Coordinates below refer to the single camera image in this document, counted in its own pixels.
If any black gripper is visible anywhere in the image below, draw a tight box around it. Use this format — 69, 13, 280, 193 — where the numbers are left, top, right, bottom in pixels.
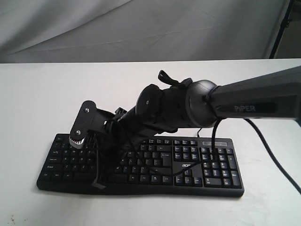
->
89, 108, 141, 188

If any black acer keyboard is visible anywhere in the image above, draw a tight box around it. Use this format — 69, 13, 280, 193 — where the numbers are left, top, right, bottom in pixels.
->
36, 134, 245, 197

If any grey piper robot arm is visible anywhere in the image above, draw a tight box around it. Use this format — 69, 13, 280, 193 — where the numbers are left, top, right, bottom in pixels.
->
94, 66, 301, 189

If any grey backdrop cloth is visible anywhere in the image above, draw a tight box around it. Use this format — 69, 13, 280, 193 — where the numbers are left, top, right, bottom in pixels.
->
0, 0, 285, 63

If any black tripod stand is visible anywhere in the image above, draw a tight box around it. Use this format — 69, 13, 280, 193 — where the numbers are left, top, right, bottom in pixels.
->
267, 0, 295, 59

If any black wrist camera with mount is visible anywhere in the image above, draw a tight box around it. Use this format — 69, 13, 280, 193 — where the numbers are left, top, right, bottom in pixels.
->
69, 100, 115, 149

